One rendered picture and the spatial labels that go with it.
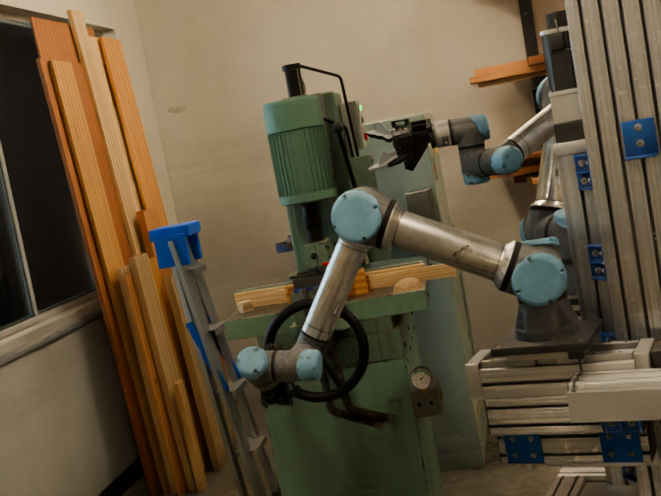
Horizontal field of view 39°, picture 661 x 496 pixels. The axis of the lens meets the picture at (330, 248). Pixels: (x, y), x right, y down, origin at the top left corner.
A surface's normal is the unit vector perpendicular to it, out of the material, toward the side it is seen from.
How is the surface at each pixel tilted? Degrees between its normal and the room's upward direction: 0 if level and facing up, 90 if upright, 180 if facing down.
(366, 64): 90
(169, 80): 90
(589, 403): 90
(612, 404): 90
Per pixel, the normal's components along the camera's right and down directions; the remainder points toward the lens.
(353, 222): -0.31, 0.09
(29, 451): 0.97, -0.15
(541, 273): -0.07, 0.18
